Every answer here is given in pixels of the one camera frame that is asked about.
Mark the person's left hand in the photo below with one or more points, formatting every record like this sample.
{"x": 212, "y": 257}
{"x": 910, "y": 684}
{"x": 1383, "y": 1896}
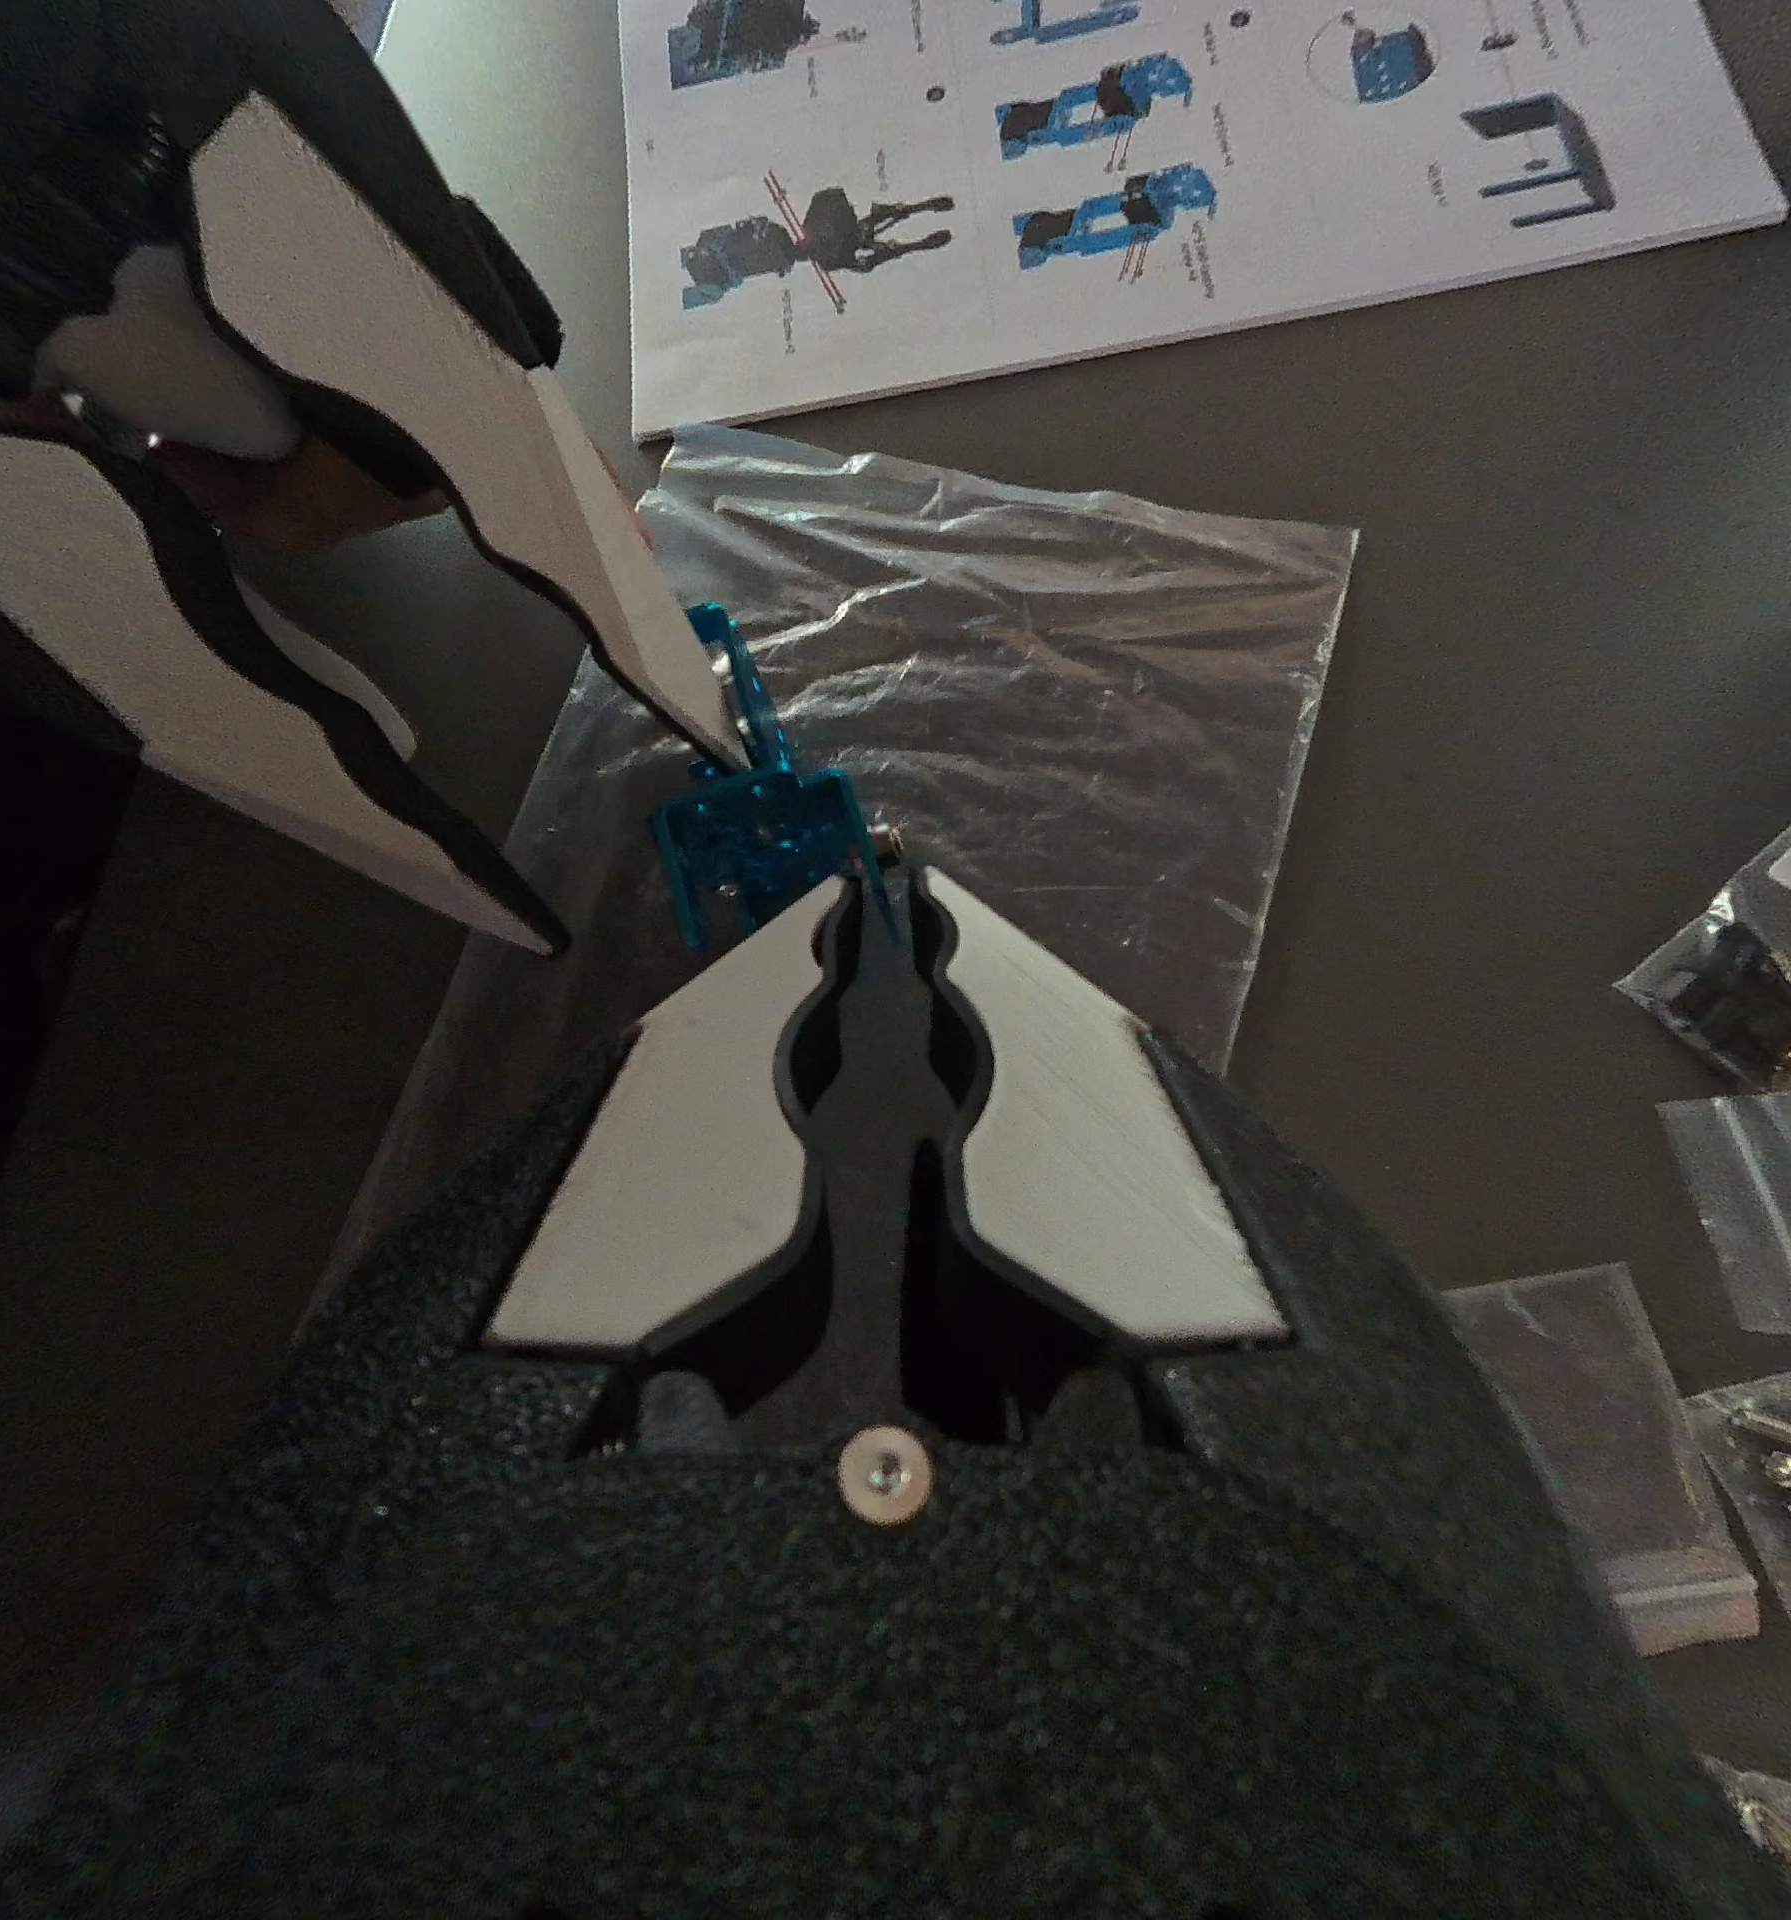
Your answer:
{"x": 295, "y": 504}

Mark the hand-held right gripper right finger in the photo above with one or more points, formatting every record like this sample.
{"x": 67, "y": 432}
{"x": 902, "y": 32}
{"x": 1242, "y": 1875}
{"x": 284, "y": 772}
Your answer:
{"x": 1121, "y": 1185}

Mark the blue metal bracket assembly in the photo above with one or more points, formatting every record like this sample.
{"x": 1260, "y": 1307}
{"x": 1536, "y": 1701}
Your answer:
{"x": 745, "y": 840}

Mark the group of small hardware bags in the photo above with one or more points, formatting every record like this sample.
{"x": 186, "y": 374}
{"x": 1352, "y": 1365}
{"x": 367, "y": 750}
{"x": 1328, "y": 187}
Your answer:
{"x": 1736, "y": 1201}

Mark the clear plastic bag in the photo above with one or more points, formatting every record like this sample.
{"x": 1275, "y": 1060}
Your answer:
{"x": 1062, "y": 719}

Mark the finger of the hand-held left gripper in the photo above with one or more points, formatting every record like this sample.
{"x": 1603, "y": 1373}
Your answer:
{"x": 86, "y": 601}
{"x": 385, "y": 330}

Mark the open instruction manual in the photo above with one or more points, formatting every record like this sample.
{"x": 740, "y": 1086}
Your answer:
{"x": 1135, "y": 300}

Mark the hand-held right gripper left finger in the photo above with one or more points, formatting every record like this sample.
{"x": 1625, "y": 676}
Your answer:
{"x": 654, "y": 1201}

